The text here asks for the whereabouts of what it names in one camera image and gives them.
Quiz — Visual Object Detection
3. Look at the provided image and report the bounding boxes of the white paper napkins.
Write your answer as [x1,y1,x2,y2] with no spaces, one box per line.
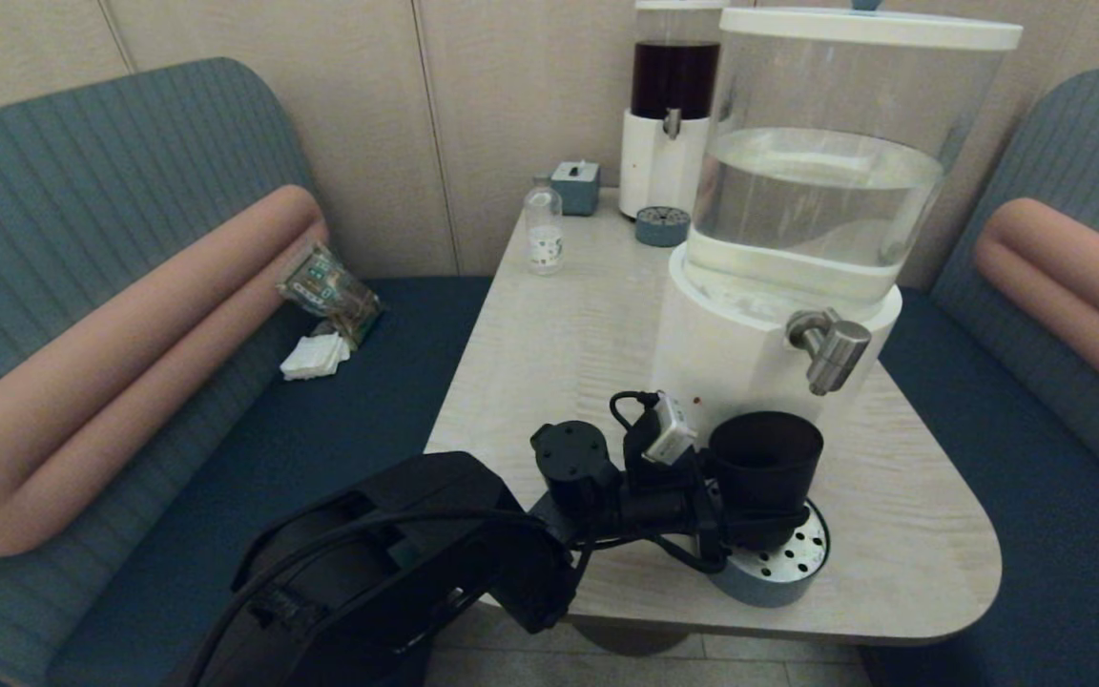
[280,332,352,382]

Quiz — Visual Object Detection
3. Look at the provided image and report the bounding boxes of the black left wrist camera cable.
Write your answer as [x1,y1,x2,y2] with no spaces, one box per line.
[610,389,662,433]

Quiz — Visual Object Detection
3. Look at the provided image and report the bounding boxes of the black plastic cup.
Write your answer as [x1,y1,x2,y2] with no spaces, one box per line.
[708,411,824,550]

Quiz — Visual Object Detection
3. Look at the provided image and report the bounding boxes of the clear green snack packet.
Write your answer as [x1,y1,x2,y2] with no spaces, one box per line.
[275,243,386,349]

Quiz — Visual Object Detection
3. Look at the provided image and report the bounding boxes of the dark drink dispenser white base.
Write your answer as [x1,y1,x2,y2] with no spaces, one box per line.
[619,0,730,220]

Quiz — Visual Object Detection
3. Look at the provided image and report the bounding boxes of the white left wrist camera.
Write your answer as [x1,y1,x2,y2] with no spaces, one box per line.
[643,390,699,466]

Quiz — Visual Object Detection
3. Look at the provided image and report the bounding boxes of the teal upholstered bench seat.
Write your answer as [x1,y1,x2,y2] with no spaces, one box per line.
[0,57,493,687]
[860,68,1099,687]

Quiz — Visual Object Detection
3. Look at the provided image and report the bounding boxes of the clear water dispenser white base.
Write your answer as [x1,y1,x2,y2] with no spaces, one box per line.
[650,0,1024,478]

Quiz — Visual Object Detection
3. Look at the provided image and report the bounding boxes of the small blue box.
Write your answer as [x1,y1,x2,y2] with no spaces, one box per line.
[551,160,601,217]

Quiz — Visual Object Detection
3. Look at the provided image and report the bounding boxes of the small clear plastic bottle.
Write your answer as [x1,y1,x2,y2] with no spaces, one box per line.
[525,176,564,276]

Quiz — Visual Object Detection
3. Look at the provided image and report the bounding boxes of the blue drip tray metal grate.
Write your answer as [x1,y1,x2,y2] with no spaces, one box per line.
[634,207,692,249]
[702,498,830,608]

